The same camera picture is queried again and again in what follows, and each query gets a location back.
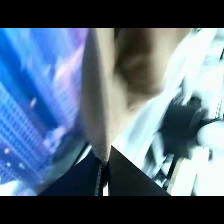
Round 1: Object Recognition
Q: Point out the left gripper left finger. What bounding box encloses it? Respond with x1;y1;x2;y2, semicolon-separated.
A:
39;153;103;197

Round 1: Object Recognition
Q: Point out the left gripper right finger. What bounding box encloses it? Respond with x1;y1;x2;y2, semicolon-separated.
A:
107;145;171;197

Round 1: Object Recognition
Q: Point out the brown garment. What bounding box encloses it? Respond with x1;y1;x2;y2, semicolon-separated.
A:
79;28;194;164

